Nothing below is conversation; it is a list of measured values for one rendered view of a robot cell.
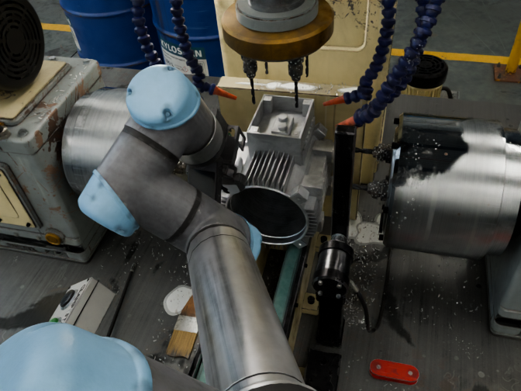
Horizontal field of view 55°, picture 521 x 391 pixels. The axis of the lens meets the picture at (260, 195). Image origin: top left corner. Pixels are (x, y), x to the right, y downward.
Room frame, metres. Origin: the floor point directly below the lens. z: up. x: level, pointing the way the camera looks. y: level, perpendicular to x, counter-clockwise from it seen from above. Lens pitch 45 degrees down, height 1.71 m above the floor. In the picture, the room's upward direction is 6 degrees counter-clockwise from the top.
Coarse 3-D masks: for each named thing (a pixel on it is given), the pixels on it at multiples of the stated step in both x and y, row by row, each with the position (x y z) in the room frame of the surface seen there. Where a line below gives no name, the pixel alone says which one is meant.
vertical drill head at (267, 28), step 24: (240, 0) 0.78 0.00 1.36; (264, 0) 0.73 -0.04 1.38; (288, 0) 0.72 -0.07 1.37; (312, 0) 0.75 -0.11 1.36; (240, 24) 0.74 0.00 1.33; (264, 24) 0.71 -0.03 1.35; (288, 24) 0.70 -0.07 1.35; (312, 24) 0.72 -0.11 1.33; (240, 48) 0.70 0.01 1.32; (264, 48) 0.68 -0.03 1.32; (288, 48) 0.68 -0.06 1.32; (312, 48) 0.69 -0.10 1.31; (288, 72) 0.71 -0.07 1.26
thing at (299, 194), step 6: (318, 126) 0.77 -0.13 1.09; (324, 126) 0.78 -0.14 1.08; (318, 132) 0.77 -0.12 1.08; (324, 132) 0.77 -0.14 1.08; (318, 138) 0.77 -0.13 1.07; (300, 186) 0.62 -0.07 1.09; (294, 192) 0.61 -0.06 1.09; (300, 192) 0.60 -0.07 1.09; (306, 192) 0.61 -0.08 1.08; (294, 198) 0.60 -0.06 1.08; (300, 198) 0.60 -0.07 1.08; (306, 198) 0.60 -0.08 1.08; (300, 204) 0.60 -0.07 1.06; (300, 240) 0.60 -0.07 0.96; (306, 240) 0.60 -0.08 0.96; (300, 246) 0.60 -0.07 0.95
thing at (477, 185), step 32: (416, 128) 0.65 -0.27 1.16; (448, 128) 0.64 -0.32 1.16; (480, 128) 0.63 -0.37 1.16; (384, 160) 0.70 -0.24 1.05; (416, 160) 0.59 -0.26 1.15; (448, 160) 0.58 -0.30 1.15; (480, 160) 0.57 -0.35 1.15; (512, 160) 0.57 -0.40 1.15; (384, 192) 0.60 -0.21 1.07; (416, 192) 0.55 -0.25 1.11; (448, 192) 0.54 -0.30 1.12; (480, 192) 0.53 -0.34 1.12; (512, 192) 0.53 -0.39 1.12; (384, 224) 0.57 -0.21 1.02; (416, 224) 0.53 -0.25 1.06; (448, 224) 0.51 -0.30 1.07; (480, 224) 0.50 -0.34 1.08; (512, 224) 0.50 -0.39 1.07; (480, 256) 0.50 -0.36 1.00
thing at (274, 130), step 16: (272, 96) 0.82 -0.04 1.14; (256, 112) 0.77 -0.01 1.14; (272, 112) 0.80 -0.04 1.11; (288, 112) 0.80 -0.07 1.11; (304, 112) 0.78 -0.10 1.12; (272, 128) 0.74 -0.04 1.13; (288, 128) 0.73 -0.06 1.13; (304, 128) 0.71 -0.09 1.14; (256, 144) 0.71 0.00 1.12; (272, 144) 0.70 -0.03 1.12; (288, 144) 0.69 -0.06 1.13; (304, 144) 0.70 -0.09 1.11; (304, 160) 0.69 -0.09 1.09
